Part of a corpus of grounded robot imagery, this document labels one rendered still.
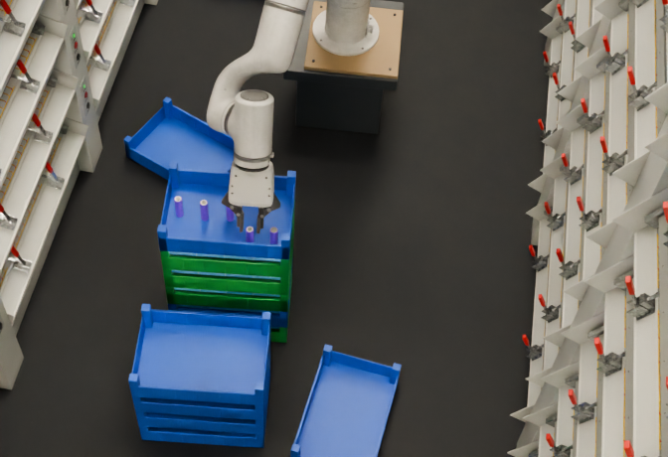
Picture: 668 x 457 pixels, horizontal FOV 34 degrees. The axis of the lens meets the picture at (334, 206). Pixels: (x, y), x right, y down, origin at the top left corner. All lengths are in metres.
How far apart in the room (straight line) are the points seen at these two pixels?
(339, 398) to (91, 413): 0.62
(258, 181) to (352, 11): 0.76
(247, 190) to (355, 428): 0.70
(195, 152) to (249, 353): 0.84
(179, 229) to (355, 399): 0.64
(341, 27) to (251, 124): 0.79
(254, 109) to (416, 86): 1.18
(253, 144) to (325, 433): 0.80
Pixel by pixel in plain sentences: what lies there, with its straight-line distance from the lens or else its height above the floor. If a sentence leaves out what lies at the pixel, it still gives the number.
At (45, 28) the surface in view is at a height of 0.58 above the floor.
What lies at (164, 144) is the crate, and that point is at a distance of 3.25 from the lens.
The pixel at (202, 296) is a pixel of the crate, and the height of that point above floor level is 0.21.
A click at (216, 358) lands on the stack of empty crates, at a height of 0.24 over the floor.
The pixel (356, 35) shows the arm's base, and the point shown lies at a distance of 3.08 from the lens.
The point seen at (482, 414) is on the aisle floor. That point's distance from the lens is 2.83.
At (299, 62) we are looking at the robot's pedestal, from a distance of 3.07.
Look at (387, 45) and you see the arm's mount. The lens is 3.12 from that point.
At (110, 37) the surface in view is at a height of 0.18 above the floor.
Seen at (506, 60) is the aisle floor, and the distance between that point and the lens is 3.55.
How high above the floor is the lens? 2.52
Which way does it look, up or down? 54 degrees down
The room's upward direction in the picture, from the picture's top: 5 degrees clockwise
